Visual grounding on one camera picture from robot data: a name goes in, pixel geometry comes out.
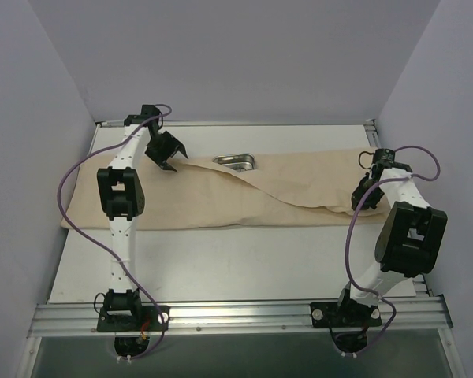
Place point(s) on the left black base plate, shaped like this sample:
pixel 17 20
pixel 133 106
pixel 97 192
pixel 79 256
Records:
pixel 148 319

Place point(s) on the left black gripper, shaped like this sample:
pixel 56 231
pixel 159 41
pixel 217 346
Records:
pixel 167 149

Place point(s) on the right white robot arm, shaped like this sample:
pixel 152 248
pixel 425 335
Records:
pixel 356 291

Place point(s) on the aluminium front rail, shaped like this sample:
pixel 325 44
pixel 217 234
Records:
pixel 233 318

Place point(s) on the aluminium rail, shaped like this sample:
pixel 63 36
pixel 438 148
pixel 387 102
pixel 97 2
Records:
pixel 407 245
pixel 233 318

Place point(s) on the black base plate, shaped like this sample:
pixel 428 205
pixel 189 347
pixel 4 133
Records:
pixel 330 314
pixel 148 319

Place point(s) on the aluminium right side rail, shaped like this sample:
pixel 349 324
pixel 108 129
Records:
pixel 407 245

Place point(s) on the beige cloth wrap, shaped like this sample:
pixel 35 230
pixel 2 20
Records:
pixel 285 190

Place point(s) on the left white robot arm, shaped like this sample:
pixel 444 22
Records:
pixel 122 199

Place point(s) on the stainless steel instrument tray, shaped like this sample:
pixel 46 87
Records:
pixel 237 162

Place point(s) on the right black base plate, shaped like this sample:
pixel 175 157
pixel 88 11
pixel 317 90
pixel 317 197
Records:
pixel 330 314

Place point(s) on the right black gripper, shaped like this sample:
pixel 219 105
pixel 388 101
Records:
pixel 363 193

